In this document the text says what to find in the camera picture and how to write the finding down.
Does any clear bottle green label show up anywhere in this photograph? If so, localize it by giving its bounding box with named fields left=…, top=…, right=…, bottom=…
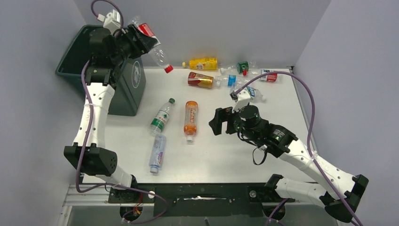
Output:
left=219, top=61, right=258, bottom=74

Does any crushed bottle blue green label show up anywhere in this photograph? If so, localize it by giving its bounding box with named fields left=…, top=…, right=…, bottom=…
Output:
left=230, top=83, right=266, bottom=103

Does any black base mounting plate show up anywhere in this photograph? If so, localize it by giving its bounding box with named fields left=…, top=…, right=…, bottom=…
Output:
left=108, top=182, right=283, bottom=217

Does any clear bottle red white label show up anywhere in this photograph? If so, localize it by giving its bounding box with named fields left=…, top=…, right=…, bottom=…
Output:
left=131, top=16, right=173, bottom=73

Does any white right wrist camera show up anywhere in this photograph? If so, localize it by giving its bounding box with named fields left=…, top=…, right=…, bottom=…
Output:
left=231, top=90, right=251, bottom=113

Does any orange drink bottle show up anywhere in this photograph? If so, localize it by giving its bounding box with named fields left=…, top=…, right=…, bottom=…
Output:
left=184, top=101, right=198, bottom=144

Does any aluminium frame rail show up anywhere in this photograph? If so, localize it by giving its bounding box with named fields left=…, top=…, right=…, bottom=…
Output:
left=56, top=184, right=109, bottom=226

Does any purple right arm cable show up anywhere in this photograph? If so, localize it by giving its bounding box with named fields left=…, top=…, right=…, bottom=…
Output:
left=230, top=71, right=364, bottom=226

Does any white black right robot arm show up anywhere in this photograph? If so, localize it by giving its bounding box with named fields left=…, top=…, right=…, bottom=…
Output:
left=208, top=105, right=369, bottom=223

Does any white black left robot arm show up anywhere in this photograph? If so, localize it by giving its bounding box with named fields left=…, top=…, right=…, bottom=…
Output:
left=64, top=24, right=157, bottom=193

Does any clear bottle blue label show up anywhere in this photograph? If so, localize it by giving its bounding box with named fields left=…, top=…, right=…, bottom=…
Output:
left=215, top=74, right=249, bottom=88

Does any purple label Ganten bottle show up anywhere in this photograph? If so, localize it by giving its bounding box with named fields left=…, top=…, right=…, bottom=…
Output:
left=149, top=135, right=167, bottom=174

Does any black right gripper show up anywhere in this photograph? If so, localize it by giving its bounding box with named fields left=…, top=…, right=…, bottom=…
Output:
left=209, top=106, right=258, bottom=142

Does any green cap water bottle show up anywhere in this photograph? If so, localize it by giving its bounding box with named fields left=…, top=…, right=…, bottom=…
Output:
left=149, top=98, right=175, bottom=135

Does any dark green plastic bin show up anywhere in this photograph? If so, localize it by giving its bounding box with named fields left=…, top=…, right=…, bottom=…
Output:
left=55, top=25, right=146, bottom=116

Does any red gold tea bottle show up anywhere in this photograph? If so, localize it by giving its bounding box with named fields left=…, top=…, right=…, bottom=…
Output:
left=187, top=72, right=214, bottom=89

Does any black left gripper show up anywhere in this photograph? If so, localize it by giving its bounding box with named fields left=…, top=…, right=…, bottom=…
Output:
left=110, top=24, right=156, bottom=65

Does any yellow juice bottle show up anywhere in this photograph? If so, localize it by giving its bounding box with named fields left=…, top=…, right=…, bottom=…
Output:
left=182, top=57, right=218, bottom=71

